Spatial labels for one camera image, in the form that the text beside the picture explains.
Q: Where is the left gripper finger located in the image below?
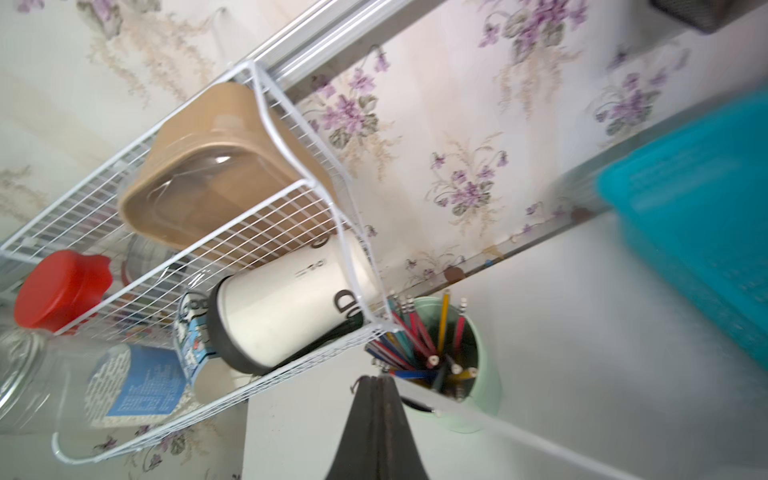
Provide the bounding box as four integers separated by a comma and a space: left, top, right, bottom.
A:
326, 376, 428, 480

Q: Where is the white insulated delivery bag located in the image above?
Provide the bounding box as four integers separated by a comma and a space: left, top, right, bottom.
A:
393, 377, 638, 480

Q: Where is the green pencil cup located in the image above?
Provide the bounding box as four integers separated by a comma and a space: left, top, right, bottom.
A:
364, 294, 502, 415

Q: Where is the white cylindrical canister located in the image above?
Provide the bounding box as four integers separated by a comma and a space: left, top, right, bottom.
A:
207, 230, 381, 375

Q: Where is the brown lidded container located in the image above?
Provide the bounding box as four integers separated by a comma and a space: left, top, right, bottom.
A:
118, 82, 302, 250

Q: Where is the clear plastic bottle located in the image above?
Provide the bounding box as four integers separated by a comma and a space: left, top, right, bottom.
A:
1, 326, 194, 434

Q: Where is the red lid jar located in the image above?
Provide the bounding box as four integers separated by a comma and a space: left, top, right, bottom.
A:
13, 250, 113, 332

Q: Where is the teal plastic basket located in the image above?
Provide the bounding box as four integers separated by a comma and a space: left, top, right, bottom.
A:
596, 90, 767, 367

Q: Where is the white wire wall basket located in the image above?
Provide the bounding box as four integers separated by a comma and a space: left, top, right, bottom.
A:
0, 59, 397, 466

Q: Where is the black mesh wall organizer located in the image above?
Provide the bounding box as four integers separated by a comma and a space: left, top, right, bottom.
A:
648, 0, 767, 35

